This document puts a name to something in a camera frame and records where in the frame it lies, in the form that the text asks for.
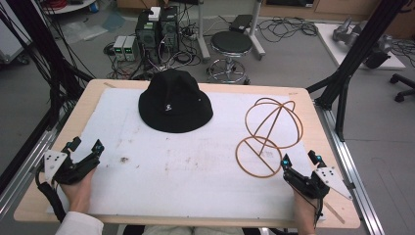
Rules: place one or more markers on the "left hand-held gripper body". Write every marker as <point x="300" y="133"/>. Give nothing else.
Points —
<point x="57" y="164"/>

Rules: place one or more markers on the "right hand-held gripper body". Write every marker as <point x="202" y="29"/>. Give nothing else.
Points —
<point x="308" y="186"/>

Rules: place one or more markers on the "person's right hand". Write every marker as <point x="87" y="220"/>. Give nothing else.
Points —
<point x="305" y="209"/>

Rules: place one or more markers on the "person's left hand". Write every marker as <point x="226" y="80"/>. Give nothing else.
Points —
<point x="80" y="196"/>

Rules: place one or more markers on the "black bucket hat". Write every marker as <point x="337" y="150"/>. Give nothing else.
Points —
<point x="174" y="101"/>

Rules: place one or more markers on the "white foam mat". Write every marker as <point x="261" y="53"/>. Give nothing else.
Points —
<point x="182" y="182"/>

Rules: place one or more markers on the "grey bench power supply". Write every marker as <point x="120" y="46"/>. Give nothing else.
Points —
<point x="119" y="47"/>
<point x="131" y="47"/>

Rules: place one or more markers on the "black office chair base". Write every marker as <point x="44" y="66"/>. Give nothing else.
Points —
<point x="403" y="86"/>

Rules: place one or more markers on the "clear plastic sheet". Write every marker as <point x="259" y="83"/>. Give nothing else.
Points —
<point x="81" y="31"/>

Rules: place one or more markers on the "white platform board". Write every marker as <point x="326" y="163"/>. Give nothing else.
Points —
<point x="329" y="42"/>

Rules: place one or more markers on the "black computer tower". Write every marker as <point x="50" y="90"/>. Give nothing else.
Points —
<point x="169" y="31"/>
<point x="147" y="36"/>

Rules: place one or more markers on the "round black stool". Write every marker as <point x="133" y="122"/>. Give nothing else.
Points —
<point x="231" y="42"/>

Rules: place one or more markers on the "white metal stand leg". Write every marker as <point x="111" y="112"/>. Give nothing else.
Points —
<point x="203" y="36"/>
<point x="256" y="29"/>

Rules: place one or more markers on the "round white table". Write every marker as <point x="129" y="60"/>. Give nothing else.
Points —
<point x="70" y="6"/>

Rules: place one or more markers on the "small white box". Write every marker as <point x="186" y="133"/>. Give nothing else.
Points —
<point x="154" y="13"/>

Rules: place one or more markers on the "flat black box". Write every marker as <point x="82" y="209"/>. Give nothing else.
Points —
<point x="240" y="23"/>

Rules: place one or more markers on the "aluminium rail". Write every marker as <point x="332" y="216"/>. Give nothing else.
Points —
<point x="19" y="182"/>
<point x="354" y="169"/>

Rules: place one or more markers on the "black metal frame post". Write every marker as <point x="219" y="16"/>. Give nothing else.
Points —
<point x="49" y="58"/>
<point x="359" y="49"/>

